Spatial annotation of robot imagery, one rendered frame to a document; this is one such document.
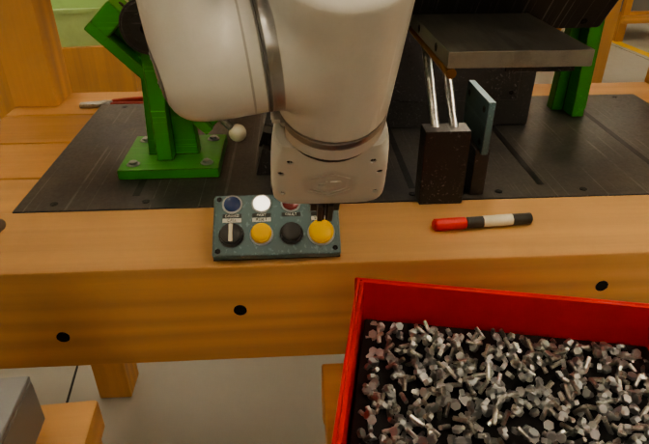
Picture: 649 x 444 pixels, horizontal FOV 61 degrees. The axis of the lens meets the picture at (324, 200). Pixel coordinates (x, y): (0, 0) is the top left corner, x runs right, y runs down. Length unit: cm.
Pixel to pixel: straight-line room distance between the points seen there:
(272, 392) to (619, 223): 116
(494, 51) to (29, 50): 93
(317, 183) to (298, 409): 124
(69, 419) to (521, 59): 58
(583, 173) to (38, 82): 104
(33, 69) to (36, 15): 11
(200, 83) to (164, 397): 148
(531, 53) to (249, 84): 39
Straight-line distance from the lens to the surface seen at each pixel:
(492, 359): 60
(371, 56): 32
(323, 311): 69
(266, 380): 174
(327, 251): 65
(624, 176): 95
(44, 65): 127
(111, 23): 84
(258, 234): 64
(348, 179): 47
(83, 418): 60
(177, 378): 179
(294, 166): 45
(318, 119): 37
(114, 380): 174
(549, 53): 66
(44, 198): 87
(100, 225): 77
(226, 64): 32
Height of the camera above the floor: 128
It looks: 30 degrees down
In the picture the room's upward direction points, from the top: straight up
